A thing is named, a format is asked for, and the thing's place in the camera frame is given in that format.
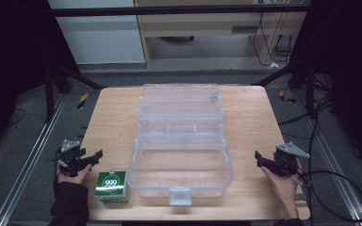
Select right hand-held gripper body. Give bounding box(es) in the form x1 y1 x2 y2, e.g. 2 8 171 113
272 141 311 178

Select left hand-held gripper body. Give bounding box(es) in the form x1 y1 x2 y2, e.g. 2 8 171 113
54 139 88 177

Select green and white carton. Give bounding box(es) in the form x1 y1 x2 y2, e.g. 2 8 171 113
93 169 130 204

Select clear plastic storage box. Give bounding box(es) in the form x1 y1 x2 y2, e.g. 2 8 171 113
126 82 235 207

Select person's left hand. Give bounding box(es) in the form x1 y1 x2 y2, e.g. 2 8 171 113
56 163 93 186

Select person's right hand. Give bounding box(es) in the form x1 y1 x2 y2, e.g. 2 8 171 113
260 158 304 208

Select yellow and black tape strip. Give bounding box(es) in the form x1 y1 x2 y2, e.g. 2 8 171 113
76 92 90 110
278 89 297 105

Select black metal stand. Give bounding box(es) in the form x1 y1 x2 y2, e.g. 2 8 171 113
251 59 317 120
42 63 107 124

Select white cabinet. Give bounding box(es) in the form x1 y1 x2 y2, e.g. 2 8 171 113
46 0 147 66

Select black curtain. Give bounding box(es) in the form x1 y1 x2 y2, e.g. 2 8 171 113
0 0 80 158
287 0 362 175

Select light wooden desk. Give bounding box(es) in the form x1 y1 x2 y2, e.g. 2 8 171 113
133 0 307 69

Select black horizontal bar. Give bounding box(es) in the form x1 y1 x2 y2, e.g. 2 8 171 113
50 4 311 18

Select long black floor cable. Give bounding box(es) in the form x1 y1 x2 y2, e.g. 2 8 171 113
277 95 333 226

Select aluminium floor rail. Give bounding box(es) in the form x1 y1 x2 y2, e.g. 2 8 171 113
0 93 68 226
295 90 362 226

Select thin black floor cable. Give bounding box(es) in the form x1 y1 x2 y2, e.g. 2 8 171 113
7 107 26 127

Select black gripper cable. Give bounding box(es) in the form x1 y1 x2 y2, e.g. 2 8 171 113
290 169 362 223

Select black hanging desk cables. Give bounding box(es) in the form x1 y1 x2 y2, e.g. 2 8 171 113
252 11 294 68

